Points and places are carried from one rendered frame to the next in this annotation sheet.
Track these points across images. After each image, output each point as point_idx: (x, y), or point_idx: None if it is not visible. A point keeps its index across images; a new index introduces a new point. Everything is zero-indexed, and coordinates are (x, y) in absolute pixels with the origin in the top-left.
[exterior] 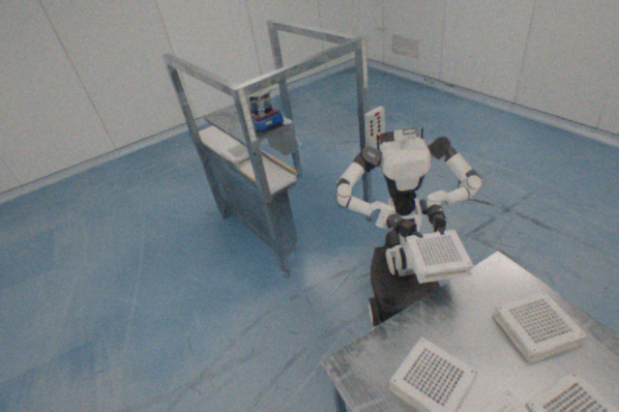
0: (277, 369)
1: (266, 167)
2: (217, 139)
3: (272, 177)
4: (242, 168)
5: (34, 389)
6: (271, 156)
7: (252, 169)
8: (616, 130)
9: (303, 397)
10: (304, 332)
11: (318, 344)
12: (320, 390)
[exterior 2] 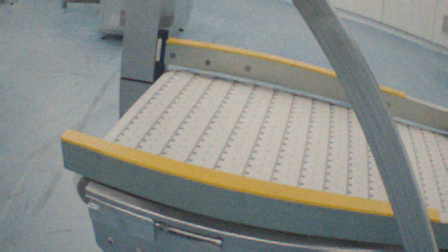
0: (60, 184)
1: (370, 181)
2: None
3: (238, 131)
4: (444, 142)
5: (335, 102)
6: (436, 214)
7: (408, 150)
8: None
9: (18, 168)
10: (45, 234)
11: (17, 222)
12: (2, 178)
